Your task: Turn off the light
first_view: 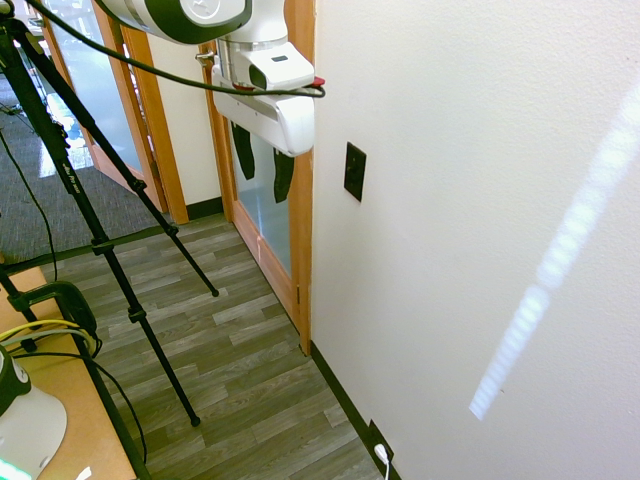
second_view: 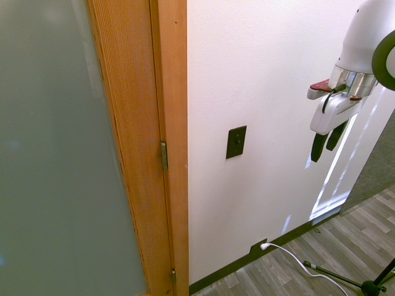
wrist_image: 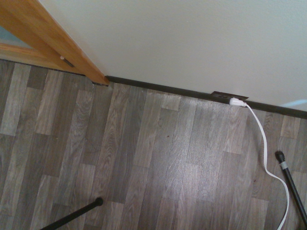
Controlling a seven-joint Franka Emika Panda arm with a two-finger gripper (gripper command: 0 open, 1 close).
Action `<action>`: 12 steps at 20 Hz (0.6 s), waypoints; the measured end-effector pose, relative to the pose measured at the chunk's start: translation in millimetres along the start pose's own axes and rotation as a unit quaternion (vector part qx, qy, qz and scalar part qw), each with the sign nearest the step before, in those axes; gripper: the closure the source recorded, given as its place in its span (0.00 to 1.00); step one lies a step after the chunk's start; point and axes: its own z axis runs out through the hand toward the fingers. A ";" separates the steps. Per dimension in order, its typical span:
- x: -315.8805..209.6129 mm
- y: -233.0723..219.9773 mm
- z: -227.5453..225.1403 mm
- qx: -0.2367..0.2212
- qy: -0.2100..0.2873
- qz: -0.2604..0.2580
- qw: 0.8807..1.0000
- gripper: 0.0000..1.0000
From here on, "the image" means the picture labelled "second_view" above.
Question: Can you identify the dark brown switch plate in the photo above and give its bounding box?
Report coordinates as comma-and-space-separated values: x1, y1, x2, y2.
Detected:
225, 125, 248, 160

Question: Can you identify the black camera cable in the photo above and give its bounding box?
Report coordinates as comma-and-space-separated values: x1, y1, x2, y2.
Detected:
321, 84, 345, 113

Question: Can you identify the white power cable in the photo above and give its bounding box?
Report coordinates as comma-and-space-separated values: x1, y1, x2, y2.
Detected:
267, 242, 352, 296

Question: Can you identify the wooden door frame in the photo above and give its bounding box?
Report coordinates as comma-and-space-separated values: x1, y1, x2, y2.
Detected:
149, 0, 190, 296

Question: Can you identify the black baseboard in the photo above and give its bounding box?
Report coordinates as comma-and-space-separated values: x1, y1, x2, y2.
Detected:
188, 212, 341, 296

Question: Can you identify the large metal door hinge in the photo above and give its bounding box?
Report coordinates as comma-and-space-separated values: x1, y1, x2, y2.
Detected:
160, 141, 169, 173

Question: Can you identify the dark wall outlet plate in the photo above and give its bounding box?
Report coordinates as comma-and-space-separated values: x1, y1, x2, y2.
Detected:
250, 237, 269, 254

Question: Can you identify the grey wrist camera red mount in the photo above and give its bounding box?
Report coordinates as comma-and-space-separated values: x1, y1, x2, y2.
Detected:
306, 79, 333, 101

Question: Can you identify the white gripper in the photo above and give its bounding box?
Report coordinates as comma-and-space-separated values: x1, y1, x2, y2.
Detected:
309, 94, 362, 163

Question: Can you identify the black tripod stand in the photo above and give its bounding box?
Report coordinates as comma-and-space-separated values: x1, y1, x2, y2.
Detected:
302, 257, 395, 296

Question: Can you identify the wooden door frosted glass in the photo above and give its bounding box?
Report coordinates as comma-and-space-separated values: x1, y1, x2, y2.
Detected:
0, 0, 174, 296

